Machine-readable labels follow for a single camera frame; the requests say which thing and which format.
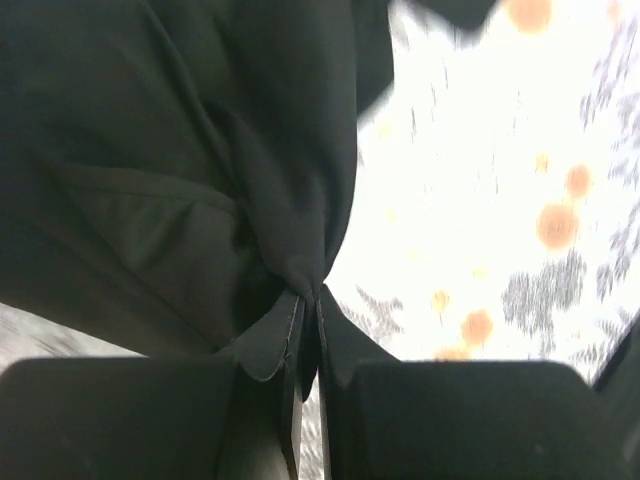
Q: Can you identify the floral table cloth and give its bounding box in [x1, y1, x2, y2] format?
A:
[1, 1, 639, 479]

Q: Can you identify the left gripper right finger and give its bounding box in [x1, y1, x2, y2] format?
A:
[316, 290, 639, 479]

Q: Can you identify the black t-shirt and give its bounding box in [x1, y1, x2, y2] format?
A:
[0, 0, 501, 401]

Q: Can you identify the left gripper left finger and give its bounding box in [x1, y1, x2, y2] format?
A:
[0, 294, 307, 480]

